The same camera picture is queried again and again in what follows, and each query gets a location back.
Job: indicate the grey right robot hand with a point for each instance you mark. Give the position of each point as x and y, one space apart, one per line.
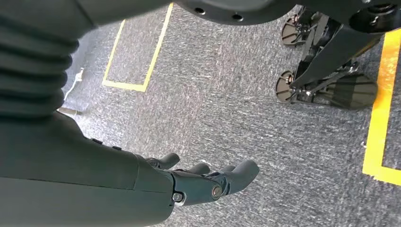
78 188

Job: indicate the floor socket plate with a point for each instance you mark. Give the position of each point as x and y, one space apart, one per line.
70 111

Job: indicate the yellow tape square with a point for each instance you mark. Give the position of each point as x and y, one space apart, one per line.
125 85
383 109

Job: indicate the black left robot leg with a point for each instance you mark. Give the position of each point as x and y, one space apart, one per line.
308 31

